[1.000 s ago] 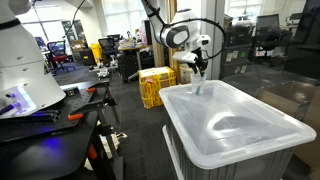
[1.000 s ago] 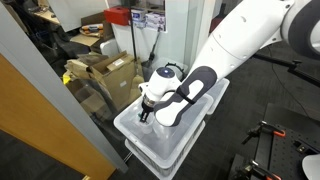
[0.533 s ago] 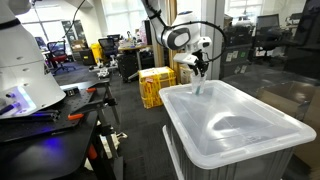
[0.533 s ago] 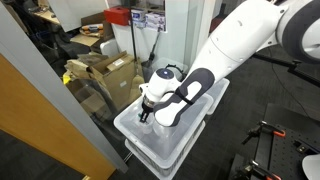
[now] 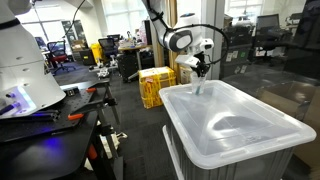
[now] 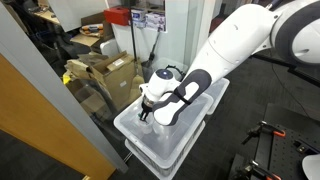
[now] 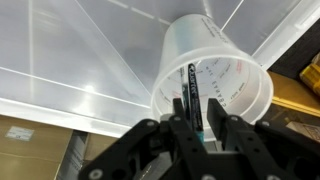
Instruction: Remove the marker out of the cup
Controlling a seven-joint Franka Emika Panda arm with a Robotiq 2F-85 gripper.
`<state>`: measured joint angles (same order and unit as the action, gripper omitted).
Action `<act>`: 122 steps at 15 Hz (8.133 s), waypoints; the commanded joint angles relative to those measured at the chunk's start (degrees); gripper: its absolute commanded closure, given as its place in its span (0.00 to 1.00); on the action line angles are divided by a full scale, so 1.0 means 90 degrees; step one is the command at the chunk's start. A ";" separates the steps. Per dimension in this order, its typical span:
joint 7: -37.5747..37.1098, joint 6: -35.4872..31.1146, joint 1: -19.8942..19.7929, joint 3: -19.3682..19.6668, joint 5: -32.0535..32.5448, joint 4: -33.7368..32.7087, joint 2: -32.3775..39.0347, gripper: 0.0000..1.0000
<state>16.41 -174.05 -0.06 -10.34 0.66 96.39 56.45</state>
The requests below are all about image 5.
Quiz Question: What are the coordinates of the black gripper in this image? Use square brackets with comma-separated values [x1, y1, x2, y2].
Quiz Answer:
[193, 51, 212, 81]

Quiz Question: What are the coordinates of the teal marker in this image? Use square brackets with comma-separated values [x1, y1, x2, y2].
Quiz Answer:
[196, 75, 205, 95]

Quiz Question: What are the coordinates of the clear plastic cup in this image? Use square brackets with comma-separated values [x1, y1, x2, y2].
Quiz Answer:
[190, 73, 207, 96]

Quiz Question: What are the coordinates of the beige labelled carton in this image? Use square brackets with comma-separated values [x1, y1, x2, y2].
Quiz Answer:
[179, 64, 195, 85]

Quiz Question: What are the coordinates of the black shelf cabinet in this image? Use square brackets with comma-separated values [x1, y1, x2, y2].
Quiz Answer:
[222, 24, 256, 79]

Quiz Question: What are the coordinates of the yellow plastic crate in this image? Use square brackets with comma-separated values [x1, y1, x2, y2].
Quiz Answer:
[138, 65, 177, 110]

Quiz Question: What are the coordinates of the translucent white plastic bin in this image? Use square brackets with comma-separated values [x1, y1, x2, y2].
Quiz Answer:
[158, 79, 318, 170]

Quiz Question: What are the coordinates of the wooden office desk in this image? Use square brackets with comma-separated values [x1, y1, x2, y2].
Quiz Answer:
[118, 43, 154, 54]

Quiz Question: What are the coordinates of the black rolling cabinet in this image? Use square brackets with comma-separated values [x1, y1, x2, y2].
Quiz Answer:
[116, 52, 141, 84]

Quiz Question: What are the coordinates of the black mesh office chair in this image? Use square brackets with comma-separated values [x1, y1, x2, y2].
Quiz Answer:
[252, 13, 292, 64]

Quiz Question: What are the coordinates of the large open cardboard box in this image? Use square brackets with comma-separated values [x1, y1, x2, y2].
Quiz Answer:
[258, 81, 320, 118]

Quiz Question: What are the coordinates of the yellow waste bin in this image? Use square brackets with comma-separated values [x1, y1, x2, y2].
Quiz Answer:
[90, 42, 104, 64]

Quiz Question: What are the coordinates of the white power strip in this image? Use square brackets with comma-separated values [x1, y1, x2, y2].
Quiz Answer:
[99, 131, 128, 158]

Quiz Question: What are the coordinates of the grey ribbed plastic crate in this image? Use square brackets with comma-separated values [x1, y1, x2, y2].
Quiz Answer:
[165, 119, 296, 180]

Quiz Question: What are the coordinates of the black storage box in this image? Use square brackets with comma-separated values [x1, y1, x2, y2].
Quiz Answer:
[79, 49, 98, 66]

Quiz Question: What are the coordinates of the brown cardboard box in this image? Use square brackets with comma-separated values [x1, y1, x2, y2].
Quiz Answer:
[293, 86, 320, 171]

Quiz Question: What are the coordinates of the red office chair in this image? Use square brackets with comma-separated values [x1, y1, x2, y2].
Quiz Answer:
[46, 39, 77, 76]

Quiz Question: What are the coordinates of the black breadboard table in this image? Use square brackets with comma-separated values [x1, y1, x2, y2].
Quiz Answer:
[0, 78, 125, 180]

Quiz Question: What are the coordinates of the grey metal door frame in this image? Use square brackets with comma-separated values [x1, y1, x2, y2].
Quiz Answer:
[200, 0, 225, 81]

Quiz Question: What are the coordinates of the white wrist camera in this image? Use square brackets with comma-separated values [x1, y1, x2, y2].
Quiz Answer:
[174, 54, 201, 70]

